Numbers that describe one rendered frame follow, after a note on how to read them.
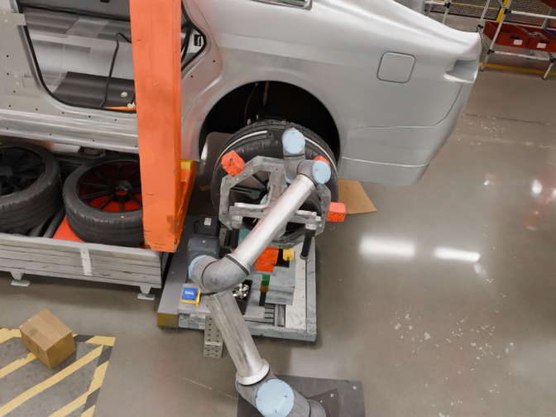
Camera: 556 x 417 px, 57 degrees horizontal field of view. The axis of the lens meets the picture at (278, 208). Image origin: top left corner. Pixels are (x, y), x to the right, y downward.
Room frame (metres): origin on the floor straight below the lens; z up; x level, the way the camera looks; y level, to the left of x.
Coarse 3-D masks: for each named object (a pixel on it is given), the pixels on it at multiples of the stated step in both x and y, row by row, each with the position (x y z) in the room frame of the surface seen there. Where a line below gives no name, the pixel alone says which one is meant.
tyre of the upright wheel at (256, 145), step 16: (256, 128) 2.17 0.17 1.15; (272, 128) 2.16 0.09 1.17; (304, 128) 2.23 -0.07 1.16; (224, 144) 2.19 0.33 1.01; (240, 144) 2.07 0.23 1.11; (256, 144) 2.03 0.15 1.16; (272, 144) 2.02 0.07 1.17; (304, 144) 2.09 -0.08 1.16; (320, 144) 2.18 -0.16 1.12; (224, 176) 2.00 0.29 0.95; (336, 176) 2.10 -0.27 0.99; (336, 192) 2.04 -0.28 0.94
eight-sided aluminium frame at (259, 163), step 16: (256, 160) 1.95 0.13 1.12; (272, 160) 1.97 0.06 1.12; (240, 176) 1.92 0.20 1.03; (224, 192) 1.91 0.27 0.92; (320, 192) 1.95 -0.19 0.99; (224, 208) 1.92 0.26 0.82; (224, 224) 1.92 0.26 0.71; (320, 224) 1.96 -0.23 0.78; (272, 240) 1.95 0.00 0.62; (288, 240) 1.96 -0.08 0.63
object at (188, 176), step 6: (192, 168) 2.38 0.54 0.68; (186, 174) 2.32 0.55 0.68; (192, 174) 2.36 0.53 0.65; (186, 180) 2.26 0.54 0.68; (192, 180) 2.36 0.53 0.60; (186, 186) 2.20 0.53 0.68; (192, 186) 2.36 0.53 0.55; (186, 192) 2.16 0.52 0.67; (186, 198) 2.16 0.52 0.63; (186, 204) 2.17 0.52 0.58; (186, 210) 2.17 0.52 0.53
